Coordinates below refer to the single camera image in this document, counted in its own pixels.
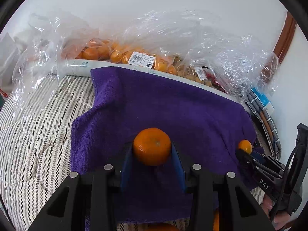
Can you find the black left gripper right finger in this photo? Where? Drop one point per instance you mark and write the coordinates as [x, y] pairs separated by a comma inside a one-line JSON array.
[[209, 180]]

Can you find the grey checked folded cloth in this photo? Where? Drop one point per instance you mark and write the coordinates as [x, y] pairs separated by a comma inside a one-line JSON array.
[[267, 123]]

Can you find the small orange mandarin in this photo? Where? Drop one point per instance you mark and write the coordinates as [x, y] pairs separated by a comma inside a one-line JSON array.
[[152, 147]]

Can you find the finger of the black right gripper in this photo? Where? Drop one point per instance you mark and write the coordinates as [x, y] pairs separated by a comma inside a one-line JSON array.
[[252, 163], [267, 161]]

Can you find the purple towel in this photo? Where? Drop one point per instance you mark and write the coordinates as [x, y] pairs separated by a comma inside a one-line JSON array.
[[127, 102]]

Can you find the right hand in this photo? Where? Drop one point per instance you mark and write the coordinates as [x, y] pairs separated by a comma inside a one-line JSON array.
[[280, 219]]

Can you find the yellow-orange kumquat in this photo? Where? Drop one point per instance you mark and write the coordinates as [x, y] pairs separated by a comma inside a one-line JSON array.
[[246, 146]]

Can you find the blue white tissue pack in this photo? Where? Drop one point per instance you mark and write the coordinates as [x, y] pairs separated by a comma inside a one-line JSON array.
[[265, 102]]

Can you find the brown wooden frame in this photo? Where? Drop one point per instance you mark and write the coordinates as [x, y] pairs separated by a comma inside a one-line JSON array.
[[281, 48]]

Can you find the large orange with stem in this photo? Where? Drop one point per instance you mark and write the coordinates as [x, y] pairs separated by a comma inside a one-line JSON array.
[[161, 227]]

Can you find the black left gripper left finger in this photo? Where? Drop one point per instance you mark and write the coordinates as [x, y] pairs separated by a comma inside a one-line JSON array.
[[88, 197]]

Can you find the crumpled clear plastic bag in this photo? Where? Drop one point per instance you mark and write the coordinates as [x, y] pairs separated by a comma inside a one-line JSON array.
[[55, 40]]

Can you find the clear bag of mandarins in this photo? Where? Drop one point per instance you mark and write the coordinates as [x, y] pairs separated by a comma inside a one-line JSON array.
[[151, 41]]

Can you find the clear bag of longans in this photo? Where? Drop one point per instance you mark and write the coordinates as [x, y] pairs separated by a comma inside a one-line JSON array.
[[236, 63]]

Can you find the striped bed quilt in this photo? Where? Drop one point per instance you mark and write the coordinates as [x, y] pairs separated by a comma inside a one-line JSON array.
[[35, 151]]

